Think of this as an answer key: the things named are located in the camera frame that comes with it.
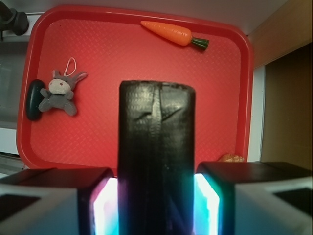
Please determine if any black box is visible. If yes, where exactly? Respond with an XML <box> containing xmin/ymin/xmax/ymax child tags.
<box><xmin>117</xmin><ymin>81</ymin><xmax>196</xmax><ymax>235</ymax></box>

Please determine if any light wooden board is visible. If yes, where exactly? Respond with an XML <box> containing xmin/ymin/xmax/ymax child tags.
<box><xmin>248</xmin><ymin>0</ymin><xmax>313</xmax><ymax>68</ymax></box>

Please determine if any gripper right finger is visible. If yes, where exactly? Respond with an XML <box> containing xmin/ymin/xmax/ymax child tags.
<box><xmin>193</xmin><ymin>162</ymin><xmax>313</xmax><ymax>235</ymax></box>

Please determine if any dark grey oval stone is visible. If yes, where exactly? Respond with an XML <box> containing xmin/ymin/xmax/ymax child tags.
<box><xmin>25</xmin><ymin>79</ymin><xmax>45</xmax><ymax>121</ymax></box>

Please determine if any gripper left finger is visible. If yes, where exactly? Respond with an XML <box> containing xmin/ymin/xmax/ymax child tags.
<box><xmin>0</xmin><ymin>168</ymin><xmax>119</xmax><ymax>235</ymax></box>

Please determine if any grey plush bunny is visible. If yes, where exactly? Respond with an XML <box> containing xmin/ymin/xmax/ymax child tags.
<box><xmin>38</xmin><ymin>57</ymin><xmax>88</xmax><ymax>116</ymax></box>

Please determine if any orange plastic tray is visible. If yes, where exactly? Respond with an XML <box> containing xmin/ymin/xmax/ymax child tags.
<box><xmin>17</xmin><ymin>5</ymin><xmax>253</xmax><ymax>169</ymax></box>

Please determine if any small tan shell toy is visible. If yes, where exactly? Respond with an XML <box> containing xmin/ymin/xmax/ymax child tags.
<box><xmin>218</xmin><ymin>154</ymin><xmax>245</xmax><ymax>163</ymax></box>

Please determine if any orange toy carrot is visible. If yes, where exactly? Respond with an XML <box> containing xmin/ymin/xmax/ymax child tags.
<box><xmin>140</xmin><ymin>21</ymin><xmax>209</xmax><ymax>50</ymax></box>

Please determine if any grey plastic faucet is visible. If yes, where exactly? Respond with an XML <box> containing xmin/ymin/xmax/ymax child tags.
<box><xmin>0</xmin><ymin>1</ymin><xmax>29</xmax><ymax>41</ymax></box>

